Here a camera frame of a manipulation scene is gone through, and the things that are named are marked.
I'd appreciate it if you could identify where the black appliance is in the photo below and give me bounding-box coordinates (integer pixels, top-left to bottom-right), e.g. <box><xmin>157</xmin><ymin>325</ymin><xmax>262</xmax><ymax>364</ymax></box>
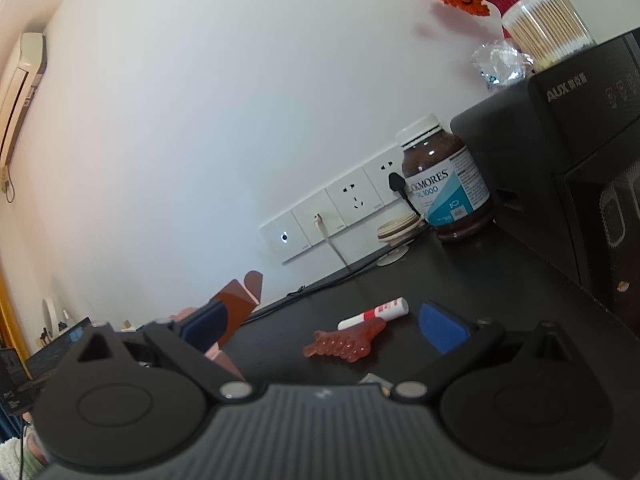
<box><xmin>450</xmin><ymin>30</ymin><xmax>640</xmax><ymax>336</ymax></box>

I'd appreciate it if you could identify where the black laptop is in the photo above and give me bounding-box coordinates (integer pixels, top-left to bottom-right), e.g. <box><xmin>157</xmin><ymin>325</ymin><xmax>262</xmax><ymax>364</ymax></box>
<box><xmin>25</xmin><ymin>317</ymin><xmax>93</xmax><ymax>381</ymax></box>

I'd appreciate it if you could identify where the grey round disc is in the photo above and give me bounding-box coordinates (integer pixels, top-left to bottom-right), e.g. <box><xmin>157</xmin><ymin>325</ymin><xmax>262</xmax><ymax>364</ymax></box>
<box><xmin>376</xmin><ymin>247</ymin><xmax>411</xmax><ymax>267</ymax></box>

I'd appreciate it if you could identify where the white coax wall plate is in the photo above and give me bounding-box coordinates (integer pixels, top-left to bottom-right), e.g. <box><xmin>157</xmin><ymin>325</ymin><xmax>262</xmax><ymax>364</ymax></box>
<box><xmin>259</xmin><ymin>210</ymin><xmax>313</xmax><ymax>266</ymax></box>

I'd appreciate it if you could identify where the cream round lid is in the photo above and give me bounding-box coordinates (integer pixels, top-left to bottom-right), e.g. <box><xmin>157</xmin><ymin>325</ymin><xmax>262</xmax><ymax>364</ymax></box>
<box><xmin>377</xmin><ymin>212</ymin><xmax>421</xmax><ymax>245</ymax></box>

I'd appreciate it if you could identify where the pink cardboard box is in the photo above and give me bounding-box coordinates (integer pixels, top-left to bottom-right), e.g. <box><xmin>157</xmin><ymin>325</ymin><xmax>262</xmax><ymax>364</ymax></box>
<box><xmin>167</xmin><ymin>270</ymin><xmax>264</xmax><ymax>381</ymax></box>

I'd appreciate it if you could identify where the white power socket plate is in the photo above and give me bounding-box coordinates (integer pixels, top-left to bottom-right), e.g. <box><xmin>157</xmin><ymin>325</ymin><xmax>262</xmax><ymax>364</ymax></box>
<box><xmin>362</xmin><ymin>152</ymin><xmax>408</xmax><ymax>208</ymax></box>
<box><xmin>325</xmin><ymin>165</ymin><xmax>385</xmax><ymax>228</ymax></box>

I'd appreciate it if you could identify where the clear plastic wrapper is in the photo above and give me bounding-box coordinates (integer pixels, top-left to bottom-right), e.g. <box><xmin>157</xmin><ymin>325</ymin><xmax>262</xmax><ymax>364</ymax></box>
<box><xmin>470</xmin><ymin>40</ymin><xmax>536</xmax><ymax>93</ymax></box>

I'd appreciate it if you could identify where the black USB cable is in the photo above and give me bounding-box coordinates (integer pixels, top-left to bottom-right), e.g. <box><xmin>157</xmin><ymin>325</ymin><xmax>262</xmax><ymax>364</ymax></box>
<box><xmin>250</xmin><ymin>232</ymin><xmax>431</xmax><ymax>321</ymax></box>

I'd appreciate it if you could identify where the cotton swab container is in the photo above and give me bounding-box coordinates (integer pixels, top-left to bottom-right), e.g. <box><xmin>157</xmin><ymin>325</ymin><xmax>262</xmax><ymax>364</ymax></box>
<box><xmin>501</xmin><ymin>0</ymin><xmax>598</xmax><ymax>72</ymax></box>

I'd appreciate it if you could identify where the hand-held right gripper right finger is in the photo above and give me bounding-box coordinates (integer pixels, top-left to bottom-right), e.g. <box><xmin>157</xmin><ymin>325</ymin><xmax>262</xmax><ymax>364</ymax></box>
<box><xmin>392</xmin><ymin>301</ymin><xmax>576</xmax><ymax>402</ymax></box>

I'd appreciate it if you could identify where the red white tube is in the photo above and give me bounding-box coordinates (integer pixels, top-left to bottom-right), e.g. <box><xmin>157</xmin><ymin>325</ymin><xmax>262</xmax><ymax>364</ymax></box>
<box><xmin>337</xmin><ymin>297</ymin><xmax>410</xmax><ymax>331</ymax></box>

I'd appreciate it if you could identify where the white network cable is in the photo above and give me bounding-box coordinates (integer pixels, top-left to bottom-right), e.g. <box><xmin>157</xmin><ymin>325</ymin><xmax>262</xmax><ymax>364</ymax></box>
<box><xmin>314</xmin><ymin>215</ymin><xmax>351</xmax><ymax>271</ymax></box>

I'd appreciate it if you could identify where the brown supplement bottle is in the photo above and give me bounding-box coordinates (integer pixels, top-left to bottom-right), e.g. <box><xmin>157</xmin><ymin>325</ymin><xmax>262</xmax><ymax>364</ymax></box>
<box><xmin>395</xmin><ymin>114</ymin><xmax>497</xmax><ymax>243</ymax></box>

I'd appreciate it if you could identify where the white network wall plate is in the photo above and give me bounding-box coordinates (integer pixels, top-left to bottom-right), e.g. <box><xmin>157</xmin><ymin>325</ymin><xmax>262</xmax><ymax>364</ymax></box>
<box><xmin>291</xmin><ymin>190</ymin><xmax>347</xmax><ymax>247</ymax></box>

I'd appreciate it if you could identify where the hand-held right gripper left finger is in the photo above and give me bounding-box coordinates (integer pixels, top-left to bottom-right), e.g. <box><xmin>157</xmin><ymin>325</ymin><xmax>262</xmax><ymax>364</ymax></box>
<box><xmin>76</xmin><ymin>299</ymin><xmax>256</xmax><ymax>402</ymax></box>

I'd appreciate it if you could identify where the small silver packet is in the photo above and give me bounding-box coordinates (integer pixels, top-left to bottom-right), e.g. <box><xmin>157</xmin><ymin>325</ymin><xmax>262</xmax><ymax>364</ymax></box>
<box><xmin>360</xmin><ymin>374</ymin><xmax>392</xmax><ymax>397</ymax></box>

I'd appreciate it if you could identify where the black power plug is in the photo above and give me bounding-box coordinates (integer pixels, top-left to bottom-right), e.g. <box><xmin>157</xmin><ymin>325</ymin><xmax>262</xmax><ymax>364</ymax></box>
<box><xmin>389</xmin><ymin>173</ymin><xmax>426</xmax><ymax>223</ymax></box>

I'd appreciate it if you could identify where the red massage comb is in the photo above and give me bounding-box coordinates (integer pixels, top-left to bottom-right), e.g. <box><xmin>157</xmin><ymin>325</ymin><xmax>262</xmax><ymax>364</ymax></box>
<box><xmin>301</xmin><ymin>320</ymin><xmax>387</xmax><ymax>363</ymax></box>

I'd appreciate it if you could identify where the white round mirror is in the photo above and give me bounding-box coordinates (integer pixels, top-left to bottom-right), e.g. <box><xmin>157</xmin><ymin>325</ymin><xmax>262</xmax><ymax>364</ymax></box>
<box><xmin>42</xmin><ymin>299</ymin><xmax>57</xmax><ymax>346</ymax></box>

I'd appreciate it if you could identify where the white air conditioner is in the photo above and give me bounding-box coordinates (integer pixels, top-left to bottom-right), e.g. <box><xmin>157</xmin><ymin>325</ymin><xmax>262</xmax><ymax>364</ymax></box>
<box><xmin>0</xmin><ymin>32</ymin><xmax>48</xmax><ymax>168</ymax></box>

